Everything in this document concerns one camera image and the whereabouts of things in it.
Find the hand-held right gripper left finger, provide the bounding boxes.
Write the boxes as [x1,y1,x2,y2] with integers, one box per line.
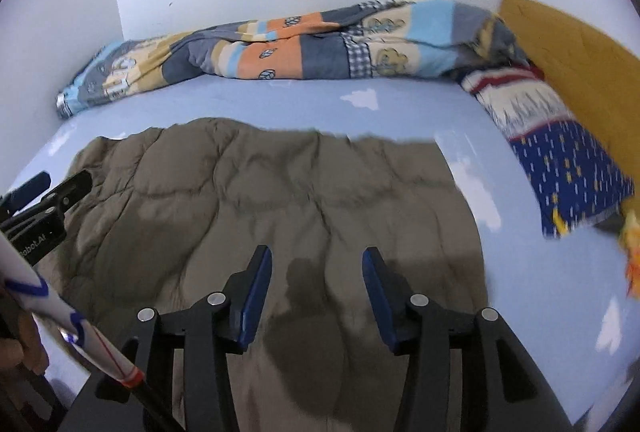
[60,244,273,432]

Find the wooden headboard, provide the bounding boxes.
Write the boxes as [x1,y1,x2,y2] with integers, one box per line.
[499,0,640,193]

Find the patchwork cartoon quilt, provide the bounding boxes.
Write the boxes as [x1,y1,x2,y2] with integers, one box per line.
[56,0,528,120]

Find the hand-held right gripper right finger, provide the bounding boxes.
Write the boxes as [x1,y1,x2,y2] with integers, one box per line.
[361,246,573,432]

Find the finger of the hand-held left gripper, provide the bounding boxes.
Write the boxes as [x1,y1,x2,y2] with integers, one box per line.
[0,171,51,219]
[44,170,94,213]

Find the person's left hand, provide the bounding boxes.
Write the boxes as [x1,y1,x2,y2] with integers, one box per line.
[0,312,49,375]

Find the star print pillow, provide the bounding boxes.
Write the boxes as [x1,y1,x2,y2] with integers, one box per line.
[460,64,636,240]

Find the olive quilted hooded jacket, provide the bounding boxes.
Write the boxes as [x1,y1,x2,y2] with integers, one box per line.
[35,117,491,432]

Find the white sleeved cable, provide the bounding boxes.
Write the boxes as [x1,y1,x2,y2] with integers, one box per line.
[0,232,183,432]

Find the yellow orange cloth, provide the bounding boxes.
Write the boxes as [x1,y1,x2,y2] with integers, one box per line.
[617,207,640,299]

